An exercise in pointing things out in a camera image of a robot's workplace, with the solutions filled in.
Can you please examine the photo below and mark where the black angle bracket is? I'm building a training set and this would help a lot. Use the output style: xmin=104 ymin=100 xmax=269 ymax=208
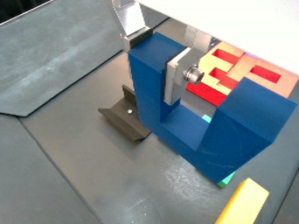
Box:
xmin=97 ymin=85 xmax=151 ymax=143

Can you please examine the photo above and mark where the red slotted board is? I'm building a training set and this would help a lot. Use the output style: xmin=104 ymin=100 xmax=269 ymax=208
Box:
xmin=187 ymin=42 xmax=299 ymax=106

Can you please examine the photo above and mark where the yellow long bar block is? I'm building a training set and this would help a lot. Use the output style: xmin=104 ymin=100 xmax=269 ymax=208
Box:
xmin=215 ymin=178 xmax=269 ymax=224

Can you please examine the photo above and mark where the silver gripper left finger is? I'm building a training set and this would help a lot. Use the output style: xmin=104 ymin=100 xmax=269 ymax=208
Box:
xmin=112 ymin=0 xmax=153 ymax=52

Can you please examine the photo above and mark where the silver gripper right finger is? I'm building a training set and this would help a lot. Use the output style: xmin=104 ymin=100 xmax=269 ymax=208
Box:
xmin=163 ymin=25 xmax=215 ymax=106

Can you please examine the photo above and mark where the blue U-shaped block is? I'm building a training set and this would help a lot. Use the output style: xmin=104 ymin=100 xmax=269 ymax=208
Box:
xmin=128 ymin=32 xmax=296 ymax=184

